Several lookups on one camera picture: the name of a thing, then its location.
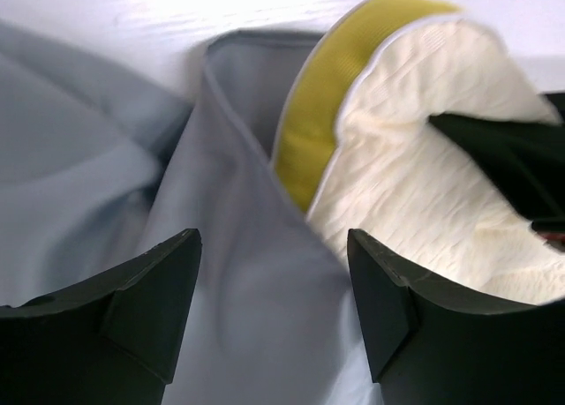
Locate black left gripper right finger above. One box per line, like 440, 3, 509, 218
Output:
347, 229, 564, 405

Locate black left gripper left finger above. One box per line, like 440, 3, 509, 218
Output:
1, 229, 201, 405

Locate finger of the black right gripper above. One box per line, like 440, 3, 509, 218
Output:
429, 114, 564, 248

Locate grey pillowcase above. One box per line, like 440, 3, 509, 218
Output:
1, 23, 381, 405

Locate cream and yellow pillow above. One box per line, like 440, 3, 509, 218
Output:
272, 0, 564, 304

